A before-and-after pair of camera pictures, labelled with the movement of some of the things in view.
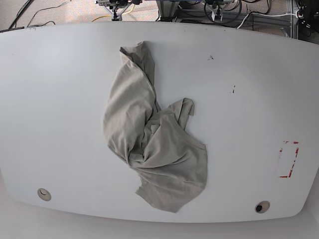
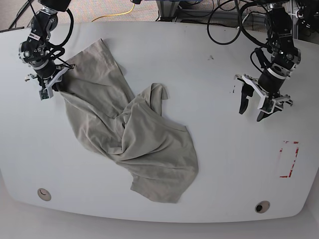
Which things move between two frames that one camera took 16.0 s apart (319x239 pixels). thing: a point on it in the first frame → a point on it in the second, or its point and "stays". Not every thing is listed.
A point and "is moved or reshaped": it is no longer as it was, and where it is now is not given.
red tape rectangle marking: x=297 y=152 stays
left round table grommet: x=44 y=194 stays
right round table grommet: x=262 y=206 stays
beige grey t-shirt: x=170 y=164 is moved or reshaped
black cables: x=239 y=13 → x=241 y=26
